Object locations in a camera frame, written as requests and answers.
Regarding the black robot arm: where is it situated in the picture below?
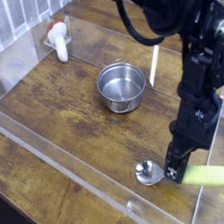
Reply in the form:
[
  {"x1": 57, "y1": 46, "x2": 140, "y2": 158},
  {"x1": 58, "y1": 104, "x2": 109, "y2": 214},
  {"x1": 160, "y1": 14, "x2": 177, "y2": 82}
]
[{"x1": 113, "y1": 0, "x2": 224, "y2": 183}]

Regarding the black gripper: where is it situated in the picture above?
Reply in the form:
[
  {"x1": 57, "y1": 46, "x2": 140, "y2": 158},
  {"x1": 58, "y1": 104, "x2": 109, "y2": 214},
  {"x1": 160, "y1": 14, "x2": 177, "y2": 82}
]
[{"x1": 164, "y1": 94, "x2": 222, "y2": 183}]

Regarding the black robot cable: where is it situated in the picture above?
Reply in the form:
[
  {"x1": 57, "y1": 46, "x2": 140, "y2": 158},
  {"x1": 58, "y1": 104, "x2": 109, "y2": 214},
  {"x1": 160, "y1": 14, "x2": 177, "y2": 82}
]
[{"x1": 115, "y1": 0, "x2": 166, "y2": 49}]

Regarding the green handled metal spoon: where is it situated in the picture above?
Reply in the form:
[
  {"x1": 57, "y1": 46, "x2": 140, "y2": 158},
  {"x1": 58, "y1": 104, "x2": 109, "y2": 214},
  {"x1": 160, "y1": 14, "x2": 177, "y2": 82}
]
[{"x1": 135, "y1": 160, "x2": 224, "y2": 186}]

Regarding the red white toy mushroom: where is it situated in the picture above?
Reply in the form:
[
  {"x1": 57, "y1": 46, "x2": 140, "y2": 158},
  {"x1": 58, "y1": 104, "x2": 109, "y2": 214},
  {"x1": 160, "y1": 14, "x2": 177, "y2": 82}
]
[{"x1": 47, "y1": 18, "x2": 68, "y2": 63}]

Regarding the small steel pot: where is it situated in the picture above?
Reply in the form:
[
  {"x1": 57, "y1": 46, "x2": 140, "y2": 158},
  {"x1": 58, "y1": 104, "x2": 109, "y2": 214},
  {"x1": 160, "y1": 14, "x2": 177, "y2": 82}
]
[{"x1": 97, "y1": 61, "x2": 146, "y2": 113}]

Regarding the clear acrylic enclosure wall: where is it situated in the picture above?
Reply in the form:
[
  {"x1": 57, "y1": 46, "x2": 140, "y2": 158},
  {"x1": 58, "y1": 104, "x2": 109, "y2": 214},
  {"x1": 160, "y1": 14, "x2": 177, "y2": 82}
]
[{"x1": 0, "y1": 112, "x2": 185, "y2": 224}]

